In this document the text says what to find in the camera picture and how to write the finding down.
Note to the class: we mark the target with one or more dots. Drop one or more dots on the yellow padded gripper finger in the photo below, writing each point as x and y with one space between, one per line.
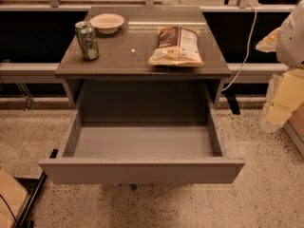
285 94

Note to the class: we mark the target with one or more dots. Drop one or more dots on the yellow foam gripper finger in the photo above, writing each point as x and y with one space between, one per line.
268 43

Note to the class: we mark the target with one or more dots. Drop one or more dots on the grey top drawer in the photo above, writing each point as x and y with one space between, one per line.
142 132

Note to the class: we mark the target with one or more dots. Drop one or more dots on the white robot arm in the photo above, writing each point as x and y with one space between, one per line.
290 40

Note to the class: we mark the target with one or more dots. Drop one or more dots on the cardboard box right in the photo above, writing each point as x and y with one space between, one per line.
295 128

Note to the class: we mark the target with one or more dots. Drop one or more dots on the cardboard box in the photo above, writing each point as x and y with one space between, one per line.
13 195
295 128

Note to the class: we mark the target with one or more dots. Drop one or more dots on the brown chip bag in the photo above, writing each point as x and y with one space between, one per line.
177 47

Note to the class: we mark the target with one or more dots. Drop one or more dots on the white paper bowl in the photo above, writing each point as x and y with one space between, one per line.
107 23

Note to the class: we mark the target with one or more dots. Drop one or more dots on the green soda can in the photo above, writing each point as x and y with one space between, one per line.
87 40

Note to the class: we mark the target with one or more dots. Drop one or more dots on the cardboard box lower left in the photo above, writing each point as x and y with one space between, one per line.
13 195

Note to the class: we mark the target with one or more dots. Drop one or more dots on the grey metal rail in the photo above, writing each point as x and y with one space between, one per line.
43 73

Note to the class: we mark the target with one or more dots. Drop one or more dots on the black metal frame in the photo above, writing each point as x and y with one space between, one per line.
34 188

